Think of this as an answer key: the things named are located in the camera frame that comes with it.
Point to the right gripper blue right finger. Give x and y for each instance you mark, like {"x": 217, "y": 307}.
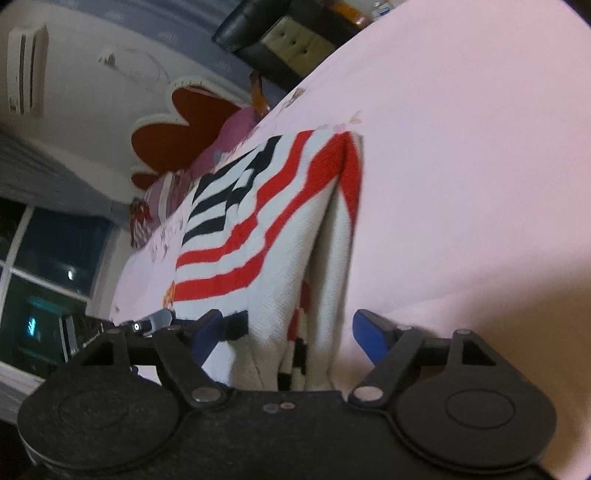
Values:
{"x": 374, "y": 334}

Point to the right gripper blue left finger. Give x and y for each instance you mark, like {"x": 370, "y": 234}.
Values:
{"x": 205, "y": 334}

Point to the striped red black white sweater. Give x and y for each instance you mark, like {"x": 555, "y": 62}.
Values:
{"x": 269, "y": 236}

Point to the red yellow doll on pillow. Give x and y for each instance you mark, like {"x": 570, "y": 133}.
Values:
{"x": 140, "y": 223}

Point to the pink striped pillow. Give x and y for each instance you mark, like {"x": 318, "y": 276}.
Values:
{"x": 165, "y": 195}

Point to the pink floral bed sheet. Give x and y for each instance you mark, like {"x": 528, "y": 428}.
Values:
{"x": 475, "y": 202}

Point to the left grey-blue curtain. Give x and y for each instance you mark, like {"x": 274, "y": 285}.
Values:
{"x": 30, "y": 177}

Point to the red heart-shaped headboard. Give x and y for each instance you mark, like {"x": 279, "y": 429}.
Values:
{"x": 195, "y": 110}

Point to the magenta blanket on left bed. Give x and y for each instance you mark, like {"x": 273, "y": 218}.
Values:
{"x": 233, "y": 130}

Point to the black leather armchair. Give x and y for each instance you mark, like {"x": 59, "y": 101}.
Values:
{"x": 284, "y": 41}

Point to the white wall air conditioner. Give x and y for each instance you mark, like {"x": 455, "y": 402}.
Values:
{"x": 25, "y": 65}

